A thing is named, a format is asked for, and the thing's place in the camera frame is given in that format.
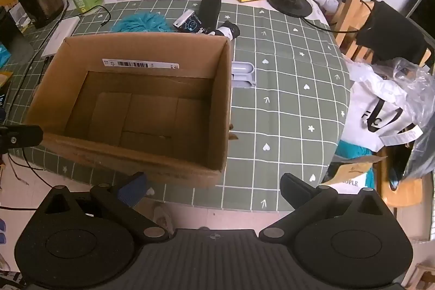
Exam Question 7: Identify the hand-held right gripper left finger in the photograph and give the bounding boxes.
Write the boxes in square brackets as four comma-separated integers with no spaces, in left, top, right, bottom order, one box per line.
[36,171,170,241]

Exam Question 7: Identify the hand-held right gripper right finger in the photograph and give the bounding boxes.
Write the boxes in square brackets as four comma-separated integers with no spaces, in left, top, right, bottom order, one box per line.
[260,173,396,241]

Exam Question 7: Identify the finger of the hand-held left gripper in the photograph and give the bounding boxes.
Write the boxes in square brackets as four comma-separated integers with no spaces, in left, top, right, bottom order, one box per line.
[0,125,44,152]

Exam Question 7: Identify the cardboard box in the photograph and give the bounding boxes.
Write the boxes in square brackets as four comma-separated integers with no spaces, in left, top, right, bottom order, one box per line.
[24,32,238,189]

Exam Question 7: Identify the black and white socks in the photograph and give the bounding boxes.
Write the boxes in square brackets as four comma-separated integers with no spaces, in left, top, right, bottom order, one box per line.
[200,21,241,39]

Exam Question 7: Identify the black fuzzy case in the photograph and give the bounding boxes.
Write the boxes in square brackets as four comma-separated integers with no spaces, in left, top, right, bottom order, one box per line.
[198,0,222,32]

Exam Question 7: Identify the black box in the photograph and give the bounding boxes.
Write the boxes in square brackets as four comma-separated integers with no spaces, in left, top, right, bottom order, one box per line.
[0,6,35,66]

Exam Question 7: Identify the white tote bag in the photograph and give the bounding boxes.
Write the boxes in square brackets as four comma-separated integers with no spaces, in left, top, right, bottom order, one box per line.
[340,55,424,153]

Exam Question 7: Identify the white power bank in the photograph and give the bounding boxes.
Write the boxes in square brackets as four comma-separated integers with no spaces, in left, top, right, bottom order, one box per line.
[41,16,80,57]

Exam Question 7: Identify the wooden stool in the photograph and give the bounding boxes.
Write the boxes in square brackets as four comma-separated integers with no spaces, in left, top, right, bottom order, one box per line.
[375,141,424,209]

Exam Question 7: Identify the lavender plastic case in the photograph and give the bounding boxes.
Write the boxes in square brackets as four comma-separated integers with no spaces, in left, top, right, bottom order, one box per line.
[231,61,256,88]

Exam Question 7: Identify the clear plastic bag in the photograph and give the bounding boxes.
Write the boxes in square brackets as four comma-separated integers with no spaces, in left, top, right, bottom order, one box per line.
[372,57,435,178]

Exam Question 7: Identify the teal fluffy cloth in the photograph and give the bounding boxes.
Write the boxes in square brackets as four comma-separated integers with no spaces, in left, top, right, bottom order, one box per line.
[111,12,172,34]

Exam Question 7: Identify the wooden chair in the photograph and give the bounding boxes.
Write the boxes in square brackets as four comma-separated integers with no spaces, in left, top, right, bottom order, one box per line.
[331,0,435,73]

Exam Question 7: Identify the black printed tissue packet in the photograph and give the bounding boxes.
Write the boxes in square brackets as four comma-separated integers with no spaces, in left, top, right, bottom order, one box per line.
[173,9,204,33]

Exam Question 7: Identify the black cloth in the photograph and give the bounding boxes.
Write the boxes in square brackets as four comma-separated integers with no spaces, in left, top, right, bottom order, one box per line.
[355,0,430,66]

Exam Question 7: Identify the black kettle base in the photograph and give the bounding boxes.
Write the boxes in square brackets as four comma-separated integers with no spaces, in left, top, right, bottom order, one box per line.
[267,0,313,18]

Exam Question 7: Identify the small white bottle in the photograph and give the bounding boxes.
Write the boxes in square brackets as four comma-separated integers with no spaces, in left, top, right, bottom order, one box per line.
[321,0,340,14]

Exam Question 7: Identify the black charging cable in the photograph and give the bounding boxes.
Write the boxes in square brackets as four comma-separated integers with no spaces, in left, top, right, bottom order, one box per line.
[63,5,112,27]

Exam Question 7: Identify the black kettle base cord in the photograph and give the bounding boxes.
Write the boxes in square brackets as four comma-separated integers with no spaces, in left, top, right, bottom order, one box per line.
[301,15,337,32]

